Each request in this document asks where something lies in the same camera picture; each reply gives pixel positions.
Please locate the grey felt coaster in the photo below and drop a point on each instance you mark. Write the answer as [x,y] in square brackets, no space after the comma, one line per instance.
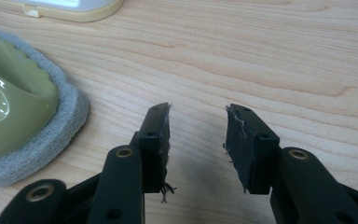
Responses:
[59,130]

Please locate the cream plastic tray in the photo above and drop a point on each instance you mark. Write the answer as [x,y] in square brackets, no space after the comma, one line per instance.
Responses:
[71,9]

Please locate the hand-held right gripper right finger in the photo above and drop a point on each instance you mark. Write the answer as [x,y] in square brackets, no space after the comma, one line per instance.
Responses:
[254,155]

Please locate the green ceramic dish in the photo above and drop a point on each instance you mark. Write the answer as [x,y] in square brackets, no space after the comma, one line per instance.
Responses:
[12,102]

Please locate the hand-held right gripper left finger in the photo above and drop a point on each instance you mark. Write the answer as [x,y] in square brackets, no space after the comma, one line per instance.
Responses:
[155,146]

